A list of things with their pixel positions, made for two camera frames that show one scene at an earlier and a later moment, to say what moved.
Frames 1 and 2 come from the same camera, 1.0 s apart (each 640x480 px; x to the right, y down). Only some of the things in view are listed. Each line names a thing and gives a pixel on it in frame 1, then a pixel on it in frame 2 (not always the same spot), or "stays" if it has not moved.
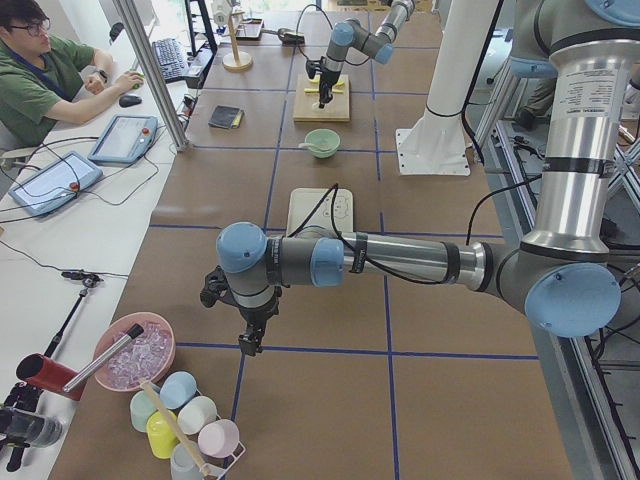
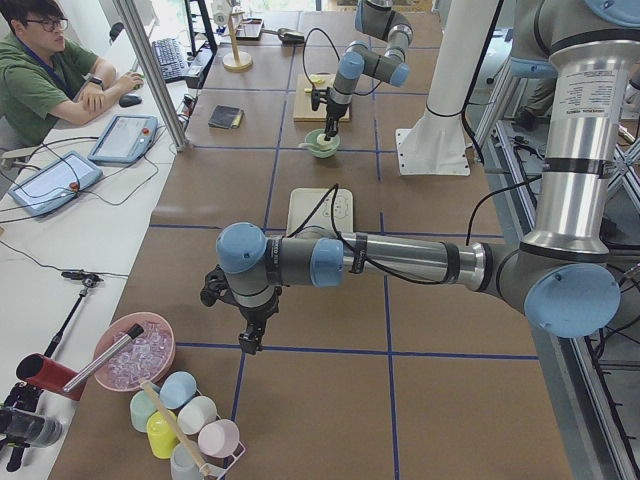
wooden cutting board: (307, 100) stays
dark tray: (250, 29) stays
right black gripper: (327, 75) to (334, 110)
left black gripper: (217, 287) stays
